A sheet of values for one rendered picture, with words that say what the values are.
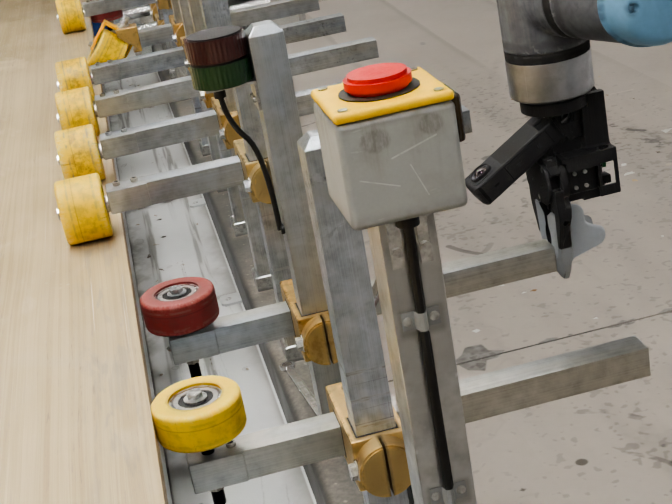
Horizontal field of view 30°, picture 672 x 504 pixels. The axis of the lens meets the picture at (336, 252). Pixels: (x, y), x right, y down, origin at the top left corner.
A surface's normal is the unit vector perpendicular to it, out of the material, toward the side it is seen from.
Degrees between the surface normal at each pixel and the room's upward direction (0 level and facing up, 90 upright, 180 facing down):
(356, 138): 90
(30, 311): 0
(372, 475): 90
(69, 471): 0
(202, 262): 0
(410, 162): 90
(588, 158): 90
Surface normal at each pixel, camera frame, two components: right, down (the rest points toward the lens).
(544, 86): -0.27, 0.42
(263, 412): -0.17, -0.92
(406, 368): 0.21, 0.33
